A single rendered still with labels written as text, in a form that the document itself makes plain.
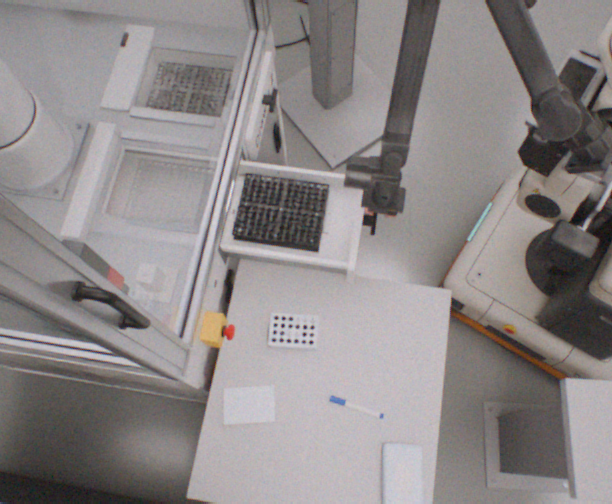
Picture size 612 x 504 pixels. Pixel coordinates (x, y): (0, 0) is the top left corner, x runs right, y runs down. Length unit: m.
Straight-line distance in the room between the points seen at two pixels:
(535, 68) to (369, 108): 1.54
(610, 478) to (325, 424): 0.68
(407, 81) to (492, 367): 1.42
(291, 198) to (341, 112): 1.22
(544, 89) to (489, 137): 1.51
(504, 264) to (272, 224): 1.00
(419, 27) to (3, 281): 0.81
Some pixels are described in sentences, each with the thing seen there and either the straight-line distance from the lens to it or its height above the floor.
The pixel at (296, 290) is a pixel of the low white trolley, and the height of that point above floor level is 0.76.
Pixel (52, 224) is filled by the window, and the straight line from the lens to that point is 0.72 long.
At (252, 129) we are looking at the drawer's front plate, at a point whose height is 0.93.
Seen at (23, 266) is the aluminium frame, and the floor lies 1.66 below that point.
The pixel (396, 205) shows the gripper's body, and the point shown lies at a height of 0.99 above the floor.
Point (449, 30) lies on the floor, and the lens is 3.00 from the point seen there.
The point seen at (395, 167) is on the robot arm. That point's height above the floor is 1.15.
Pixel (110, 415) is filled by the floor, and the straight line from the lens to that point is 2.35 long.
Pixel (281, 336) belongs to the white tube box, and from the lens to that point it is 1.43.
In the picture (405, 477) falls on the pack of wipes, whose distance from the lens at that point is 1.40.
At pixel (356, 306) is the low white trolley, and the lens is 1.48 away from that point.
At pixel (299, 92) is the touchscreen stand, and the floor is 0.04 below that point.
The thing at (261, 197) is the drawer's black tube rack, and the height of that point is 0.90.
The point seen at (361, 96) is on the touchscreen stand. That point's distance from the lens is 2.66.
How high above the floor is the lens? 2.19
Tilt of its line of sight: 71 degrees down
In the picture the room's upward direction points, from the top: 7 degrees counter-clockwise
